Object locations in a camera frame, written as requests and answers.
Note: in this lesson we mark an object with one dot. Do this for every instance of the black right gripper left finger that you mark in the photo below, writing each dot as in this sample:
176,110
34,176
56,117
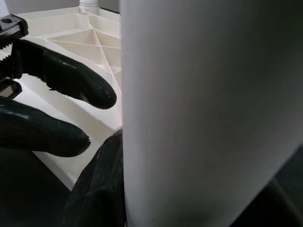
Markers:
99,184

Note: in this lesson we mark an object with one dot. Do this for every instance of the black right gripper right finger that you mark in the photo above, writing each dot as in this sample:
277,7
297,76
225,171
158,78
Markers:
279,208

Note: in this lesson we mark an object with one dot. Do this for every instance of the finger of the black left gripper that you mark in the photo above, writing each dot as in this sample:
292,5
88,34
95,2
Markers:
42,134
71,73

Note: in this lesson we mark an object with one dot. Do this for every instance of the white plastic children table top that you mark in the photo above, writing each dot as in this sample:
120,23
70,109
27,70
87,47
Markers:
71,35

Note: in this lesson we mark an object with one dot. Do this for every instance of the white plastic table leg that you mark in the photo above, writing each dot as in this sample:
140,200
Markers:
88,4
201,106

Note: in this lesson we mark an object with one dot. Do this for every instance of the black cloth table cover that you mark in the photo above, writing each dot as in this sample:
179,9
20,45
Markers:
23,189

